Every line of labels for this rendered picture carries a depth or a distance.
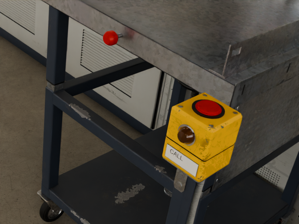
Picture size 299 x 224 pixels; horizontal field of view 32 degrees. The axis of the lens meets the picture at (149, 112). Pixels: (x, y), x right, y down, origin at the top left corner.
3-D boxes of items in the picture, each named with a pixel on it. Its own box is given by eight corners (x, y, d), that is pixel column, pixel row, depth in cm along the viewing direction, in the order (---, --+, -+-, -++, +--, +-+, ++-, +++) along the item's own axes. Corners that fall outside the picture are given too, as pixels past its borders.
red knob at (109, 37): (110, 49, 111) (111, 35, 109) (100, 43, 112) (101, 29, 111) (125, 44, 114) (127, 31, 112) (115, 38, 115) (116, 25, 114)
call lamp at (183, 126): (187, 153, 75) (191, 134, 73) (170, 141, 77) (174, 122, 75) (193, 149, 76) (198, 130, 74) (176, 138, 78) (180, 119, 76)
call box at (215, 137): (198, 185, 77) (212, 130, 72) (159, 158, 82) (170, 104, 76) (229, 165, 83) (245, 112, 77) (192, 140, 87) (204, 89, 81)
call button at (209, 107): (208, 125, 75) (211, 116, 74) (188, 112, 77) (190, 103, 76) (225, 117, 78) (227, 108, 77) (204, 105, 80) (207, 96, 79)
